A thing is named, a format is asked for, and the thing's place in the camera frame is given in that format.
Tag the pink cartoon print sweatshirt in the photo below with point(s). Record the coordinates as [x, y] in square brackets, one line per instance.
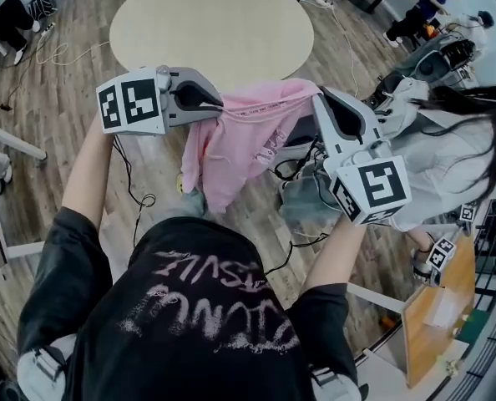
[227, 148]

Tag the white power strip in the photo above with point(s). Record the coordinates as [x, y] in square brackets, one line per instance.
[321, 1]
[47, 29]

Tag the black patterned bag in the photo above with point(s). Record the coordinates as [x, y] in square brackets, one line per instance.
[43, 4]

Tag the person's grey jeans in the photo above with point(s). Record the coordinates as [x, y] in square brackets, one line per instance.
[193, 203]

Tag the person's left forearm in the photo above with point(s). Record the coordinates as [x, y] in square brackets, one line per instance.
[85, 182]

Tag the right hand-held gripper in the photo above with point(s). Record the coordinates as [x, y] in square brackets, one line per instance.
[373, 182]

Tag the person's left yellow shoe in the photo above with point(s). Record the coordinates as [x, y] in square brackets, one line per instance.
[180, 182]

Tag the wooden desk with white legs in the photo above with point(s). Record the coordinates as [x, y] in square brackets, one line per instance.
[431, 320]

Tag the person's black printed t-shirt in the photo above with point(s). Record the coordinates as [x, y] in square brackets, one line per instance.
[181, 328]

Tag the person's right forearm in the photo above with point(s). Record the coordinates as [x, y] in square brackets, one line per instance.
[335, 253]

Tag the white-legged desk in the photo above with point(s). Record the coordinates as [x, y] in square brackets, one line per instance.
[18, 142]

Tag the black metal railing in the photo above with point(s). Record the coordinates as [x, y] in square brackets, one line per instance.
[494, 265]

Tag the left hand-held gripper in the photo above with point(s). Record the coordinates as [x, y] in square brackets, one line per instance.
[131, 103]

